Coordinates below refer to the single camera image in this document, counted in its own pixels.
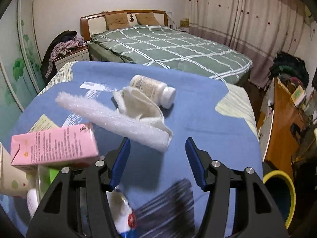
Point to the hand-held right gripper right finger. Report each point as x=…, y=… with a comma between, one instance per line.
x=195, y=163

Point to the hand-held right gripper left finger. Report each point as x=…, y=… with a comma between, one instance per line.
x=120, y=162

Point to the pink carton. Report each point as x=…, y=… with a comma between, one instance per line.
x=54, y=143

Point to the pale green cardboard box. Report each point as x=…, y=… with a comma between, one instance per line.
x=44, y=123

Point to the yellow and blue waste bin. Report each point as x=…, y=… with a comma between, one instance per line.
x=291, y=186

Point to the white plastic tube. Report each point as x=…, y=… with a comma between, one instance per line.
x=121, y=208

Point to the blue printed blanket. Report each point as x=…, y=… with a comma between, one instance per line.
x=210, y=119

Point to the white foam wrap strip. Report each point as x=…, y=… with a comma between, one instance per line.
x=99, y=115

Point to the white crumpled tissue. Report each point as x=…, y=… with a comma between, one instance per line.
x=138, y=101

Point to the white pill bottle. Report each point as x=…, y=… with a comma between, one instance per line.
x=148, y=86

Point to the wooden desk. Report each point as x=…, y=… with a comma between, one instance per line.
x=279, y=124

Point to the white nightstand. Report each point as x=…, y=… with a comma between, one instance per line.
x=74, y=55

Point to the green checked duvet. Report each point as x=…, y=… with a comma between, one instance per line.
x=168, y=47

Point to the green desk calendar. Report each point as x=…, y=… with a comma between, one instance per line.
x=298, y=95

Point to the clothes heap on chair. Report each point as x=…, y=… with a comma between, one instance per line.
x=59, y=47

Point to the pile of dark clothes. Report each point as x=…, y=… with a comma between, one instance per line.
x=289, y=67

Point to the tan storage basket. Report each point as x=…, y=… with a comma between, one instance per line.
x=184, y=23

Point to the tan pillow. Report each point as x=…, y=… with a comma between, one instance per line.
x=116, y=21
x=147, y=18

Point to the wooden bed headboard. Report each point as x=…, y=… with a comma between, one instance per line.
x=85, y=22

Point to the painted wardrobe door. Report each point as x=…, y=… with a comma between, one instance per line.
x=17, y=54

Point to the beige and mauve curtain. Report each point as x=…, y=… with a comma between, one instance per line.
x=247, y=17

